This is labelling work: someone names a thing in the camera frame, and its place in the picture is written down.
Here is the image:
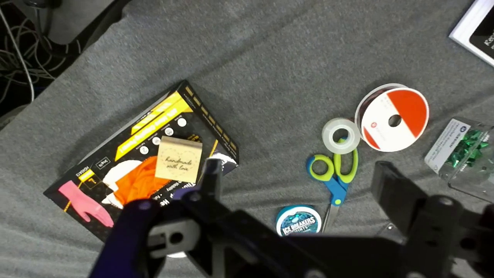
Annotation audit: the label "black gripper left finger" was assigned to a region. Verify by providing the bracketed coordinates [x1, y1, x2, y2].
[198, 155, 226, 203]

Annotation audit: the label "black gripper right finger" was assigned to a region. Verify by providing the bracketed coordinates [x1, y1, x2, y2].
[369, 160, 430, 242]

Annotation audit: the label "small green blue scissors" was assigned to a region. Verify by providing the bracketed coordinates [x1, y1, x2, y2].
[306, 148, 362, 228]

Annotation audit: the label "clear container green pins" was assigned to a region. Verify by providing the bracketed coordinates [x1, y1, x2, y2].
[424, 117, 494, 203]

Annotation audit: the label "clear tape roll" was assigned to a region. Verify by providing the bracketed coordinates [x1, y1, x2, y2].
[322, 115, 362, 155]

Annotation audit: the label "green tape roll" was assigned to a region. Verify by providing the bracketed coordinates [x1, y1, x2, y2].
[275, 203, 325, 239]

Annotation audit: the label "black white flat box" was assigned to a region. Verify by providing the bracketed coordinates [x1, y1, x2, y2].
[448, 0, 494, 67]

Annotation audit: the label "tangled white cables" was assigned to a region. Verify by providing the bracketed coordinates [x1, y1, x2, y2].
[0, 5, 61, 104]

